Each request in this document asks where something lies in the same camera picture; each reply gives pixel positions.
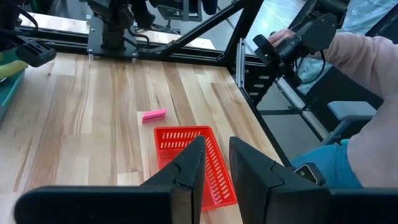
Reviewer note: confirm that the red plastic slotted basket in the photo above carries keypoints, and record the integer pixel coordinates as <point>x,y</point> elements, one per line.
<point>168,146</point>

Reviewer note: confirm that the black aluminium table frame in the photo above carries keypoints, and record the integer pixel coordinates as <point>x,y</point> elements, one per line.
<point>245,25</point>

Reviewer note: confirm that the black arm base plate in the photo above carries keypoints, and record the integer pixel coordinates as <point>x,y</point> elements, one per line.
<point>96,46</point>

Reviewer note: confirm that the pink rubber eraser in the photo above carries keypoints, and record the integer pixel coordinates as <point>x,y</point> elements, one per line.
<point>154,116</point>

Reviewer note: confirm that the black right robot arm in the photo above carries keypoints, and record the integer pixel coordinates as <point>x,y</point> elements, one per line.
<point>112,28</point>

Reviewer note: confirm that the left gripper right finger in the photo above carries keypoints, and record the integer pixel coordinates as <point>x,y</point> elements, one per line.
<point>264,193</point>

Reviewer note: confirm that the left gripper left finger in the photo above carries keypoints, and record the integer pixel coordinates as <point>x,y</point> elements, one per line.
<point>186,174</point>

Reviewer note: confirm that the person's hand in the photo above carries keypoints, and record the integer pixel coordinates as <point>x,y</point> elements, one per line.
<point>281,35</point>

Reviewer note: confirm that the green plastic bin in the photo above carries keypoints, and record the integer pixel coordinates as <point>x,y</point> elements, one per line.
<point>7,93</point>

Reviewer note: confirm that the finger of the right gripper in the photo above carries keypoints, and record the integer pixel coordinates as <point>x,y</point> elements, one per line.
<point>37,54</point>

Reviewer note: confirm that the person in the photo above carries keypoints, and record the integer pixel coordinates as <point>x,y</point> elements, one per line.
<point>373,124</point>

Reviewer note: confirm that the silver aluminium bracket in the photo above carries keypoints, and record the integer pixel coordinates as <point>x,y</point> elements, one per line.
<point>241,62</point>

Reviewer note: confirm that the grey chair armrest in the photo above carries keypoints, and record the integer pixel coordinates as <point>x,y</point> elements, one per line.
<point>351,110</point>

